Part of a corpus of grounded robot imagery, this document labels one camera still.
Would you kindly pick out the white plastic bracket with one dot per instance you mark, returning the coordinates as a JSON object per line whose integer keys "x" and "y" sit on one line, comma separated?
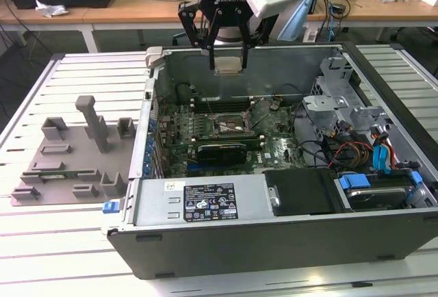
{"x": 312, "y": 35}

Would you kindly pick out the wooden desk white frame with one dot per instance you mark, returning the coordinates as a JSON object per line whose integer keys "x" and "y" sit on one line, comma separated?
{"x": 20, "y": 14}
{"x": 137, "y": 9}

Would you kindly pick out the black open PC case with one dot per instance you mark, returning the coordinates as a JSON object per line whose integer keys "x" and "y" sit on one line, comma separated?
{"x": 273, "y": 249}

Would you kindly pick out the hard disk blue carrier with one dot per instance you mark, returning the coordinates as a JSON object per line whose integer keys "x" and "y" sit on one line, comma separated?
{"x": 356, "y": 182}

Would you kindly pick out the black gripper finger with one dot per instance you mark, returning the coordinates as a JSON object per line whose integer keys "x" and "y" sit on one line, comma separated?
{"x": 245, "y": 59}
{"x": 212, "y": 59}

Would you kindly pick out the black plastic drive shroud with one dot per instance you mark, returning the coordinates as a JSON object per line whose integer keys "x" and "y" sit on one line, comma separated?
{"x": 301, "y": 191}

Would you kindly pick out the round coin cell battery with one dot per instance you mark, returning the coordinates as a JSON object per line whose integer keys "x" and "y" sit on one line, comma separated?
{"x": 274, "y": 106}

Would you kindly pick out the blue case release latch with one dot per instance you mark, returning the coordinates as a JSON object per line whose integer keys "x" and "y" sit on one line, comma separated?
{"x": 110, "y": 207}

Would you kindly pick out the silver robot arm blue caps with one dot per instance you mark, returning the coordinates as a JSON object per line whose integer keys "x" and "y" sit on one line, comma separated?
{"x": 294, "y": 20}

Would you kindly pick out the green RAM stick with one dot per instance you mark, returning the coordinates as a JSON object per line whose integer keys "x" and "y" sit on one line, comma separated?
{"x": 61, "y": 175}

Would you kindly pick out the grey metal disk bay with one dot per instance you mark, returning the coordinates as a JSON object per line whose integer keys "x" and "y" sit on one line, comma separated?
{"x": 318, "y": 103}

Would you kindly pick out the black power adapter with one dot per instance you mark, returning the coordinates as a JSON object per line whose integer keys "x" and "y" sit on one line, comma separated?
{"x": 338, "y": 9}

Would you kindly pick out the silver finned chipset heatsink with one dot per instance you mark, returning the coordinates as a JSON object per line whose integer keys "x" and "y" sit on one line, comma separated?
{"x": 290, "y": 148}

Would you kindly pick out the CPU socket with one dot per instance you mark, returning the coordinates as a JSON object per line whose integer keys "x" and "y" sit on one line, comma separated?
{"x": 227, "y": 126}

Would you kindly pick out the grey power supply unit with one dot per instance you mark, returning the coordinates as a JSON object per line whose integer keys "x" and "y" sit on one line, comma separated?
{"x": 154, "y": 201}

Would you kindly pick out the blue expansion slot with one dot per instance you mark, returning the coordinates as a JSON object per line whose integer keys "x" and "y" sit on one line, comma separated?
{"x": 193, "y": 166}

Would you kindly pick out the green motherboard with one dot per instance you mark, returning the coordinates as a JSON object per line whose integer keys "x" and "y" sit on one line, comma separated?
{"x": 277, "y": 129}

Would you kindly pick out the crumpled white plastic wrap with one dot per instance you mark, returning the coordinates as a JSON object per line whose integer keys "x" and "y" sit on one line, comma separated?
{"x": 51, "y": 9}

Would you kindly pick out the grey plastic parts rack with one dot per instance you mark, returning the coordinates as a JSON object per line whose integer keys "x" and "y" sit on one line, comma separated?
{"x": 75, "y": 160}

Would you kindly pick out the black graphics card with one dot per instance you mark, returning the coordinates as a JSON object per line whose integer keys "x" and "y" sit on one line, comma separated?
{"x": 222, "y": 155}

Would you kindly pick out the silver CPU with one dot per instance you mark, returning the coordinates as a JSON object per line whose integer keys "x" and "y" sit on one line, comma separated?
{"x": 228, "y": 66}

